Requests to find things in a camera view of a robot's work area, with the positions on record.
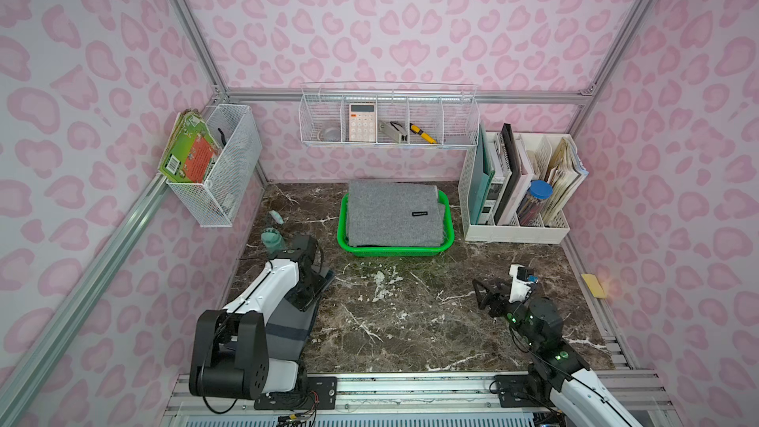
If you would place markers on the metal bowl on shelf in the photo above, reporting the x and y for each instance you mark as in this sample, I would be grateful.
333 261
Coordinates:
331 133

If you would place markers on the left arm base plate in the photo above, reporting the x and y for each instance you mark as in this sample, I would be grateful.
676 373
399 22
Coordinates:
314 392

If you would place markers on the yellow sticky note pad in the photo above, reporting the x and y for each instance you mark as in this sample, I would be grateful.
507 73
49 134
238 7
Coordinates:
594 286

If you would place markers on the plain grey scarf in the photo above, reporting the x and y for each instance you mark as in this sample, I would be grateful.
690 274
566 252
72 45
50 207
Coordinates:
389 214

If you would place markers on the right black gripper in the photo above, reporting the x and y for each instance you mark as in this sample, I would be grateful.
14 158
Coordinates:
501 295

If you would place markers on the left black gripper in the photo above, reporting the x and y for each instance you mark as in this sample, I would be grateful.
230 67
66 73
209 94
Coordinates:
320 281

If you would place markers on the stack of magazines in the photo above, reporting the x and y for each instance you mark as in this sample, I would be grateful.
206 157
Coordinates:
565 173

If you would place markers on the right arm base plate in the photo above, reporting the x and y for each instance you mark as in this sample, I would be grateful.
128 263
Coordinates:
527 390

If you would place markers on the yellow black utility knife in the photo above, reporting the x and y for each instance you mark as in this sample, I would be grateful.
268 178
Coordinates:
422 134

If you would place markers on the white desk file organizer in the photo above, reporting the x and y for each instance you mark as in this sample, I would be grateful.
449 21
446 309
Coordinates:
540 148

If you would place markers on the black book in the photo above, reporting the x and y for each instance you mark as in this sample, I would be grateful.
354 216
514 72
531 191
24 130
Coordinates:
509 159

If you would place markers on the dark grey plaid scarf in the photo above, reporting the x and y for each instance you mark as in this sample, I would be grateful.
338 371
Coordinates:
287 328

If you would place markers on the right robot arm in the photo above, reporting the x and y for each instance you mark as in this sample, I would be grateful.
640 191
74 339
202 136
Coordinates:
558 378

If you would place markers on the teal file folder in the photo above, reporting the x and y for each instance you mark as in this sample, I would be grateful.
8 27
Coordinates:
482 173

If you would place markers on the blue lid pencil jar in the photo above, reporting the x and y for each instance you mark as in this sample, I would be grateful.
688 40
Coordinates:
532 204

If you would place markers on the white wire wall shelf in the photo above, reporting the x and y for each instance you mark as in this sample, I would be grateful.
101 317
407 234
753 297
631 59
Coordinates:
389 114

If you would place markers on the green plastic basket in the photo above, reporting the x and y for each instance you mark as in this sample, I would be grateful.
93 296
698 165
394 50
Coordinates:
391 251

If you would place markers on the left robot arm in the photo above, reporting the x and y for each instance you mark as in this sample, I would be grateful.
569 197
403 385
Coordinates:
253 346

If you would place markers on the white mesh wall basket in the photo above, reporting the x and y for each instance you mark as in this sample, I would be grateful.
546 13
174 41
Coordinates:
215 203

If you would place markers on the pink calculator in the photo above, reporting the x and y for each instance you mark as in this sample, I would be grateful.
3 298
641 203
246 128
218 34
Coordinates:
362 122

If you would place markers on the grey stapler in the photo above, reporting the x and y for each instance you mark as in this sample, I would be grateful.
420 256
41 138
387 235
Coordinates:
393 132

